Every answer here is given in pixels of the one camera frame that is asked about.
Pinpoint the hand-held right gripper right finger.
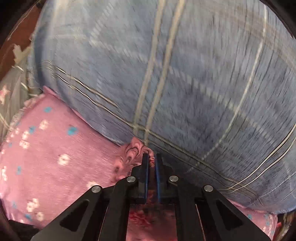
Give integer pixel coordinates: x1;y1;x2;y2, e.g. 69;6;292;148
155;153;271;241

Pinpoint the red patterned cloth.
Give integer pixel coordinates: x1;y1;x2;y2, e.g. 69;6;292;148
276;212;294;240

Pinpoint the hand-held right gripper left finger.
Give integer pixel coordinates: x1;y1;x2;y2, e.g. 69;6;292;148
30;153;149;241

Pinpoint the pink flowered cloth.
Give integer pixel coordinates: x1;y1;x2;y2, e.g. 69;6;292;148
0;87;278;241

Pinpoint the grey cloth with pink print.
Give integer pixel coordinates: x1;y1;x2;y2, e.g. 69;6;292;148
0;44;45;142

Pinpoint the blue plaid blanket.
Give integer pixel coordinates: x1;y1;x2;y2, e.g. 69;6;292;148
26;0;296;215

